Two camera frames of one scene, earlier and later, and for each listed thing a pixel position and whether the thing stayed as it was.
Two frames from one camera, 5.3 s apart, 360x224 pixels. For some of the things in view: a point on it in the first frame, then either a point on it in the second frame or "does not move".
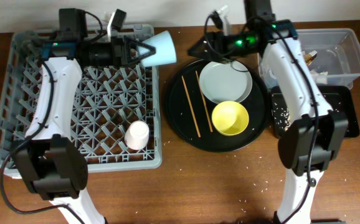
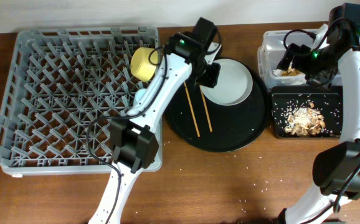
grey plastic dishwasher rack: x=117 y=116 does not move
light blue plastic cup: x=165 y=49 -> x=138 y=94
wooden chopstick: x=203 y=99 does not move
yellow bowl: x=230 y=118 -> x=140 y=65
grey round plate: x=225 y=82 does not move
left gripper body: x=118 y=51 -> x=210 y=73
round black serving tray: x=189 y=113 does not move
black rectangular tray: x=338 y=98 does not move
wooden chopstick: x=191 y=107 does not move
